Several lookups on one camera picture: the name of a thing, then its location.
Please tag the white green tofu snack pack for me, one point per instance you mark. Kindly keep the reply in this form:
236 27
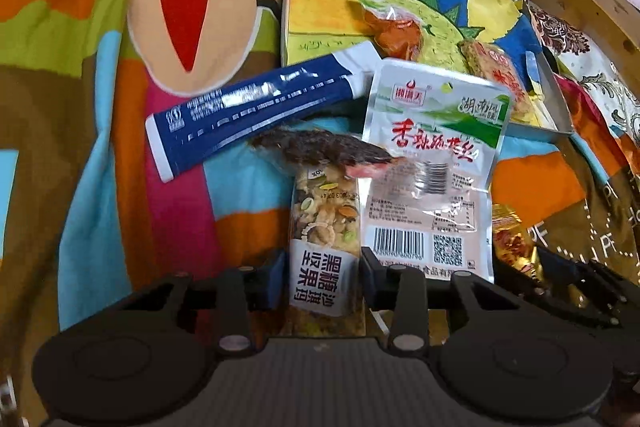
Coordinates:
432 209

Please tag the floral satin quilt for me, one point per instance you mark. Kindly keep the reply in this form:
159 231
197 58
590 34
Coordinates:
577 57

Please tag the nut bar clear packet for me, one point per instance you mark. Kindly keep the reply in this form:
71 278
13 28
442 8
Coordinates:
324 299

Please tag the colourful monkey bedspread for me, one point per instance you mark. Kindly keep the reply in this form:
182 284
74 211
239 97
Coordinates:
109 275

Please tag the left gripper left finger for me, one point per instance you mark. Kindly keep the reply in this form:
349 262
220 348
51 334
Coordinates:
250 307

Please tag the dark dried meat packet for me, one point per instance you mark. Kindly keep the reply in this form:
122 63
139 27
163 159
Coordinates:
322 148

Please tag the orange chicken snack packet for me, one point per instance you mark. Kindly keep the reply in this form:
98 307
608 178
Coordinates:
397 32

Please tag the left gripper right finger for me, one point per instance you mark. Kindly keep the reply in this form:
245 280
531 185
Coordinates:
401 289

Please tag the blue white tube packet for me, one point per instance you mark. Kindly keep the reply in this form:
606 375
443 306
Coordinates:
185 135

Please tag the red rice cracker packet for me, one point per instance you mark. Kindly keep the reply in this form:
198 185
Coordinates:
491 63

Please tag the gold snack packet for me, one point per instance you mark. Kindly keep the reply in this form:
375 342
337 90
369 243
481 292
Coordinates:
513 244

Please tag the metal tray with drawing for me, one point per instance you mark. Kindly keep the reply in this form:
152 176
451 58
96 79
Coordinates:
434 32

